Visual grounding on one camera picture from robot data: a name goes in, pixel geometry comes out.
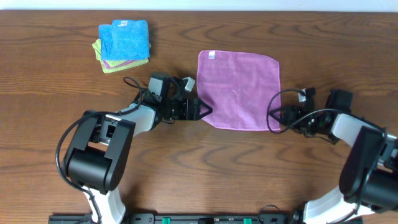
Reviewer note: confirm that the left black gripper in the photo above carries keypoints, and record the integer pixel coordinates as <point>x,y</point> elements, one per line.
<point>195,109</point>

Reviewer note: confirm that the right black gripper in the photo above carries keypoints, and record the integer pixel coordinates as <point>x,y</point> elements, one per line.
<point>286,116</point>

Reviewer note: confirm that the purple microfiber cloth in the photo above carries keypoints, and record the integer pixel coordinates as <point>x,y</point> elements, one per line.
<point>238,86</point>

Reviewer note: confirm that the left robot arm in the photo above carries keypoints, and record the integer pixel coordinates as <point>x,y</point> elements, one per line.
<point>97,155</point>

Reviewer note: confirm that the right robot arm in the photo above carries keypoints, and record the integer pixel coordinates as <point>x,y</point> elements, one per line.
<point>368,180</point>

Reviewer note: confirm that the blue folded cloth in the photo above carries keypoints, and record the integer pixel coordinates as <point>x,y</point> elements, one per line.
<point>125,30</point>

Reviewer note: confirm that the purple folded cloth in stack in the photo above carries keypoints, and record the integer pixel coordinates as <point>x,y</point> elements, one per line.
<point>117,63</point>

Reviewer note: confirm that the bottom green folded cloth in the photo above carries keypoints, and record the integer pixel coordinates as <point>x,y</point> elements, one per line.
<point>135,64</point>

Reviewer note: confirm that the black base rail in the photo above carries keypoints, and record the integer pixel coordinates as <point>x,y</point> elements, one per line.
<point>148,218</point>

